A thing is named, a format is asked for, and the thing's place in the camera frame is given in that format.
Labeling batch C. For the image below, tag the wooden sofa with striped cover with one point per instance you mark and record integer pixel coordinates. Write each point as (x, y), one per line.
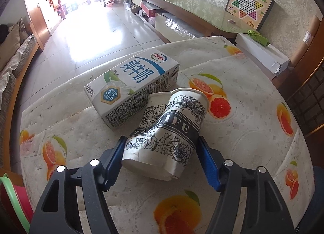
(11, 78)

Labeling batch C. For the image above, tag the red bin with green rim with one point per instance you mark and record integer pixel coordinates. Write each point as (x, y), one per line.
(16, 202)

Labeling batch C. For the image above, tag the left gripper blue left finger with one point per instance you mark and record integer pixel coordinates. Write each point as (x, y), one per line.
(111, 161)

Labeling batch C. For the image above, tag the chinese checkers board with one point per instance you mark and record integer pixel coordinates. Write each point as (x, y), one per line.
(251, 12)

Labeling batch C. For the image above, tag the fruit-print tablecloth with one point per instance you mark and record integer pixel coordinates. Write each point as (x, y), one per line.
(267, 173)

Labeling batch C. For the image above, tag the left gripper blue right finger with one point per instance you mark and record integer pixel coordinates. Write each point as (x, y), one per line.
(211, 161)

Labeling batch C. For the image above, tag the beige cushion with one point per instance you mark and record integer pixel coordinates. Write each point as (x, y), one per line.
(10, 46)

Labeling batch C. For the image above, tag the floral paper coffee cup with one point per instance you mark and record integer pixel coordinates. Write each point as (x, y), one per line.
(163, 143)

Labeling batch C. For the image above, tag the black bag on sofa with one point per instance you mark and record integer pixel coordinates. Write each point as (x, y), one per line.
(4, 31)

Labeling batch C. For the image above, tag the white cardboard box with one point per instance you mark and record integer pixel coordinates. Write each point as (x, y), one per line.
(269, 59)

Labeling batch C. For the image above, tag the patterned cushion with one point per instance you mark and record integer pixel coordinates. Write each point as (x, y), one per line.
(22, 31)

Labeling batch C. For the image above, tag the green small packet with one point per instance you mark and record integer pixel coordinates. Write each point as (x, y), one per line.
(257, 37)

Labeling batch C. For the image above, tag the long tv cabinet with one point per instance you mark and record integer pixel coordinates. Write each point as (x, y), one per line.
(202, 16)

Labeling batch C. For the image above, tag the white milk carton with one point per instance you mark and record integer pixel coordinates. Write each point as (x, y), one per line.
(123, 90)

